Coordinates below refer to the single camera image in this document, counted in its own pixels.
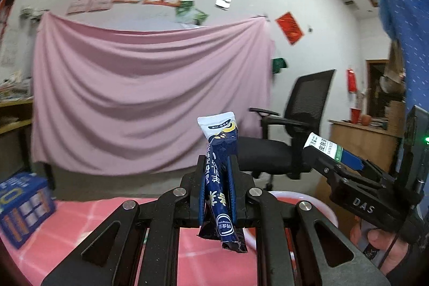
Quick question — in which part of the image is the person's right hand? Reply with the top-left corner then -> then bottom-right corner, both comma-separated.
350,221 -> 413,276

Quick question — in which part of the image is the black mesh office chair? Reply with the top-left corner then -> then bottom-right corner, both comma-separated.
249,69 -> 336,191

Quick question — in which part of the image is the red hanging wall decoration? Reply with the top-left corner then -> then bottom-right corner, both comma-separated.
0,0 -> 21,65

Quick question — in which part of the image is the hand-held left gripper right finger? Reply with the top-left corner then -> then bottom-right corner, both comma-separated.
228,155 -> 391,286

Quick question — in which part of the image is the red fire extinguisher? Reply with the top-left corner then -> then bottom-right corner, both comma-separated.
347,68 -> 357,94

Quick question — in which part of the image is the white and green sachet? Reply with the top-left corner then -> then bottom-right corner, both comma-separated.
303,132 -> 344,161

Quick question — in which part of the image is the pink checked tablecloth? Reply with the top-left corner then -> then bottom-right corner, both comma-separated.
0,195 -> 336,286

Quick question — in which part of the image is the pink hanging cloth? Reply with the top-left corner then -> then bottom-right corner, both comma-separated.
31,12 -> 276,177

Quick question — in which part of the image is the red paper square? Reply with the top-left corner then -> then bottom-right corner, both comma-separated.
275,12 -> 305,46

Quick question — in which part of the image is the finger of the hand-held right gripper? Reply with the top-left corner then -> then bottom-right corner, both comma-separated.
342,150 -> 399,183
302,146 -> 372,189

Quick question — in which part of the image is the stack of papers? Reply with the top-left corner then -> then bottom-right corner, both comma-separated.
0,70 -> 32,101

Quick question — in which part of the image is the red plastic bowl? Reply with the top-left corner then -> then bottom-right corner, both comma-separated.
266,190 -> 339,233

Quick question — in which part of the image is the wooden shelf unit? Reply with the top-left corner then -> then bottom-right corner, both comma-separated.
0,98 -> 34,179

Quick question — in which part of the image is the wooden door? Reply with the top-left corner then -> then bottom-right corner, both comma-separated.
365,59 -> 391,119

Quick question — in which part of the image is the green packet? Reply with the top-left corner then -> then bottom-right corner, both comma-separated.
175,1 -> 195,18
189,9 -> 208,26

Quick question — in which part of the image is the blue patterned curtain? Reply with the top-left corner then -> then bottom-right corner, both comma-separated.
364,0 -> 429,126

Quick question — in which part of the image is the blue cardboard box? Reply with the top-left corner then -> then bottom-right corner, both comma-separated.
0,172 -> 57,250

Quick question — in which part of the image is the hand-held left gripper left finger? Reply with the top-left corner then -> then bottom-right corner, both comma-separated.
40,155 -> 206,286

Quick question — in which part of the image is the dark blue stick sachet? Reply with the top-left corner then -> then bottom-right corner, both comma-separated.
197,112 -> 249,254

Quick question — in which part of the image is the wooden cabinet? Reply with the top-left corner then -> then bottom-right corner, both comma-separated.
328,118 -> 401,173

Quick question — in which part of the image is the person's right forearm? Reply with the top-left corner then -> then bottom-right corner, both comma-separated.
385,241 -> 429,286

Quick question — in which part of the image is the green plastic basket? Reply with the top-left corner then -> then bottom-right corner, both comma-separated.
271,57 -> 289,75

